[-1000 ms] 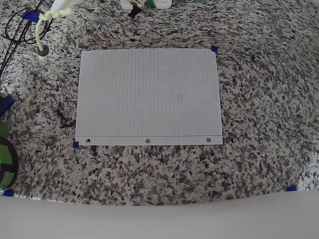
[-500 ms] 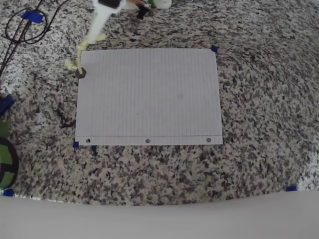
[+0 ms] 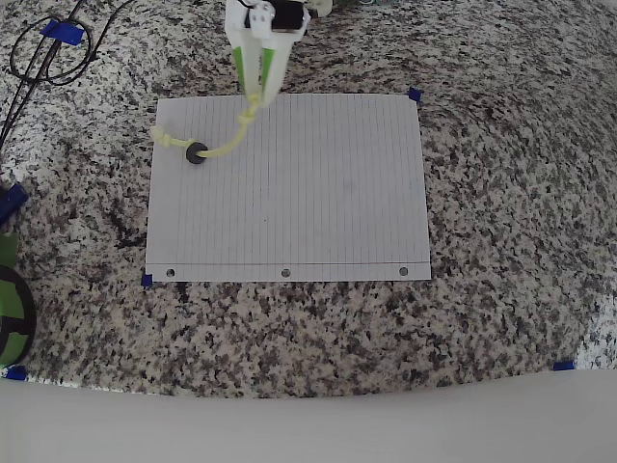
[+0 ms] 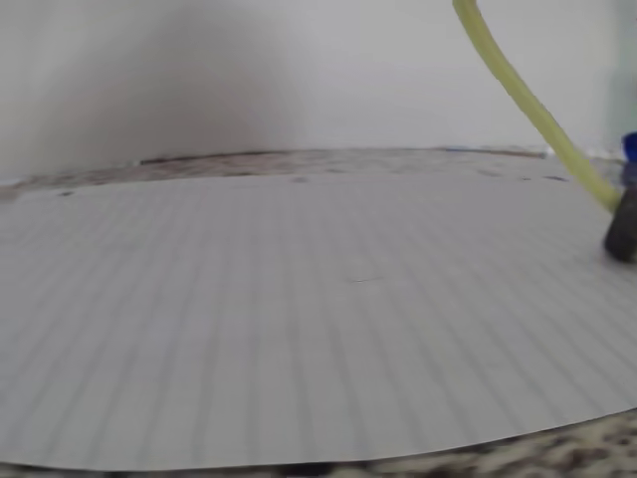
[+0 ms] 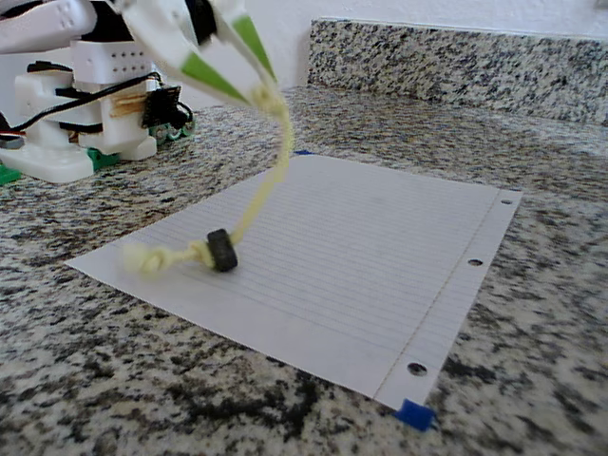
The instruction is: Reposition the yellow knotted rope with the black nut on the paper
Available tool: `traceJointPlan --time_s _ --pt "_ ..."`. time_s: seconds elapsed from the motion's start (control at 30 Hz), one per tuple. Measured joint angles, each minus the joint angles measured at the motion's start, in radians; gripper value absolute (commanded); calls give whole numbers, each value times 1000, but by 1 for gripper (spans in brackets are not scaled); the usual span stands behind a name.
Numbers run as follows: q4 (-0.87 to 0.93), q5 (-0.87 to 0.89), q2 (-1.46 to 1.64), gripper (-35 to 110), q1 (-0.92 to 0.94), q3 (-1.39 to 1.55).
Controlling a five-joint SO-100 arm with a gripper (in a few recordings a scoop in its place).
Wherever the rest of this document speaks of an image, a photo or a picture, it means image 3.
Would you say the yellow knotted rope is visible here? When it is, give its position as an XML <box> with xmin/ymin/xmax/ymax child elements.
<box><xmin>149</xmin><ymin>94</ymin><xmax>264</xmax><ymax>160</ymax></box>

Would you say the black hex nut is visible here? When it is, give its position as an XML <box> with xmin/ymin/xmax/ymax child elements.
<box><xmin>185</xmin><ymin>141</ymin><xmax>208</xmax><ymax>167</ymax></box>

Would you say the lined paper sheet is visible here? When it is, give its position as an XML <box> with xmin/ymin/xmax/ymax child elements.
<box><xmin>145</xmin><ymin>94</ymin><xmax>432</xmax><ymax>284</ymax></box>

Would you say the large blue tape strip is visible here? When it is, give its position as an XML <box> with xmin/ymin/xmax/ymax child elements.
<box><xmin>40</xmin><ymin>18</ymin><xmax>87</xmax><ymax>47</ymax></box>

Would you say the black spool green filament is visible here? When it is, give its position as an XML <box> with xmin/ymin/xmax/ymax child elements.
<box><xmin>0</xmin><ymin>263</ymin><xmax>38</xmax><ymax>367</ymax></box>

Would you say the black looped cable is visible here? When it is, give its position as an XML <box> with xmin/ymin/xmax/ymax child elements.
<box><xmin>9</xmin><ymin>0</ymin><xmax>136</xmax><ymax>88</ymax></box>

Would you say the black straight cable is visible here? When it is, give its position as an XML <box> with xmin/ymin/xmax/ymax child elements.
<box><xmin>0</xmin><ymin>0</ymin><xmax>88</xmax><ymax>146</ymax></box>

